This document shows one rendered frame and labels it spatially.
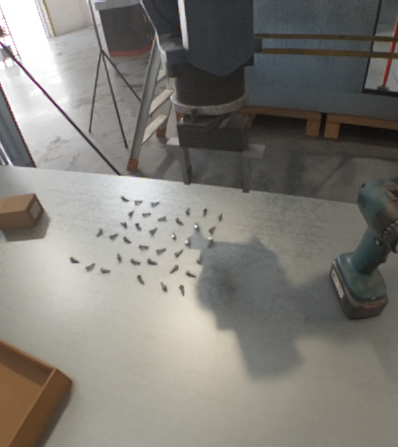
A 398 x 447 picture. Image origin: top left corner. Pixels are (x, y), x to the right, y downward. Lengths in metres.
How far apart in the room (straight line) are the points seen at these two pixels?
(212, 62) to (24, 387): 0.60
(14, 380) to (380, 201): 0.66
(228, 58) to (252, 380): 0.48
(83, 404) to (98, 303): 0.19
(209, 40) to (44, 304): 0.58
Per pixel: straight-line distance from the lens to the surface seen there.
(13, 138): 2.82
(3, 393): 0.63
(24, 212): 0.86
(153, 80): 1.89
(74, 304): 0.65
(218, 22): 0.45
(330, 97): 2.54
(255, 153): 0.57
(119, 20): 6.13
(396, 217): 0.44
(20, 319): 0.70
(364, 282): 0.56
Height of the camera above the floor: 1.14
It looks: 43 degrees down
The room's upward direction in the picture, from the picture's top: 8 degrees counter-clockwise
